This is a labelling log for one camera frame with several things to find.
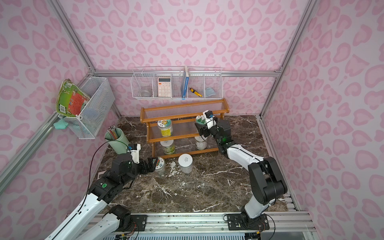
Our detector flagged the green label seed jar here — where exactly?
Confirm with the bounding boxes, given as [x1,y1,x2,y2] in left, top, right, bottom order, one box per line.
[196,115,206,125]

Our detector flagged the tomato lid seed jar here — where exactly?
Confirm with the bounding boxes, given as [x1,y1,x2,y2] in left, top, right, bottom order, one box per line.
[155,157,166,176]

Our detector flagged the white lid grey jar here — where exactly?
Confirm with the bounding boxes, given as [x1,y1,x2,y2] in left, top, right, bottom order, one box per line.
[178,154,193,174]

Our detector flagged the sunflower lid yellow jar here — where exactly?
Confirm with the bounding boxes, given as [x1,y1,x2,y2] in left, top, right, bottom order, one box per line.
[157,119,173,138]

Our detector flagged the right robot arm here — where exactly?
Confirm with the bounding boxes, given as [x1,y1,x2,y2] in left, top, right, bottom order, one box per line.
[195,118,288,219]

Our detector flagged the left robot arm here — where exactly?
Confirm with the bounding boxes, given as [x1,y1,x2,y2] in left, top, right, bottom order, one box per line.
[47,153,159,240]

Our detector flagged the bottom left seed jar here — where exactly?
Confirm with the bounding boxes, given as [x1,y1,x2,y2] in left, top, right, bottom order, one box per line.
[160,140,176,155]

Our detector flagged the wooden three-tier shelf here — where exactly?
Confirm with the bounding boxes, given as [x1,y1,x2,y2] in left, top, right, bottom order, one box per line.
[140,99,230,159]

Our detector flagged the yellow utility knife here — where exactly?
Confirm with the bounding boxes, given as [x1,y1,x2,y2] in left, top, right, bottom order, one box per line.
[190,88,203,98]

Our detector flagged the grey blue cup in basket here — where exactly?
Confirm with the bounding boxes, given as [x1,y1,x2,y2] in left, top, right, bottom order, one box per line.
[205,87,216,98]

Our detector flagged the mint green pencil cup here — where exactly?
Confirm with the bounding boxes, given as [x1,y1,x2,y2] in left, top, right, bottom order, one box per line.
[105,128,130,155]

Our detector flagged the pink calculator on table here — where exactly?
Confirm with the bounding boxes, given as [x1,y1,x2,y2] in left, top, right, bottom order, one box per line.
[97,171,106,180]

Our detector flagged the coloured pencils bundle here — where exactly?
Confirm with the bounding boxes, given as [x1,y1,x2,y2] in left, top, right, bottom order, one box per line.
[108,125,119,140]

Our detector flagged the blue book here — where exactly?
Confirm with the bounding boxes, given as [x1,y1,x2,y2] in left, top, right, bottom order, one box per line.
[181,66,190,100]

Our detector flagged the pink calculator in basket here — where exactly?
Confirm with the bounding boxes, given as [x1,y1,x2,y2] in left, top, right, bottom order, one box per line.
[158,77,172,98]

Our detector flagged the clear cup in basket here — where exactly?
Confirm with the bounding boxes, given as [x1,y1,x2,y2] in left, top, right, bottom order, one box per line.
[140,87,153,98]

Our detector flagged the white mesh side basket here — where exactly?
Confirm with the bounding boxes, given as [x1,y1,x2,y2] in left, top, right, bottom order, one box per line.
[59,77,115,139]

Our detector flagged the mint star hook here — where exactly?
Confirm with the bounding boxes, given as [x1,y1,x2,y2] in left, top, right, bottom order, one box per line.
[54,118,69,130]

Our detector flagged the green snack bag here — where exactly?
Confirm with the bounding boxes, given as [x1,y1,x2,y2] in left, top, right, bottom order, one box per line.
[56,79,91,117]

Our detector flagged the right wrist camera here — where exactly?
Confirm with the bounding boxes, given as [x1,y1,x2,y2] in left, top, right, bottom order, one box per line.
[203,110,217,129]

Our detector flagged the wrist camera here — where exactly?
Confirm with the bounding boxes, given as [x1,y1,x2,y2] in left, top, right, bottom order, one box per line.
[203,110,217,129]
[128,144,141,164]

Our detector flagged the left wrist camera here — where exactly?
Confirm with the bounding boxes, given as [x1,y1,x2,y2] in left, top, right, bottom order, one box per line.
[128,144,141,164]

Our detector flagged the white wire wall basket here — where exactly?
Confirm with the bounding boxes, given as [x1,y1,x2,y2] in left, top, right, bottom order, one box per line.
[131,66,224,100]

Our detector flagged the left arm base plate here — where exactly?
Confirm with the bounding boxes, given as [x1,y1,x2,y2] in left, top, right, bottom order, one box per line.
[117,215,148,233]

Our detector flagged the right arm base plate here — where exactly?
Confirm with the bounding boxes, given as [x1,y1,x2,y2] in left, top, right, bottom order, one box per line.
[223,213,270,232]

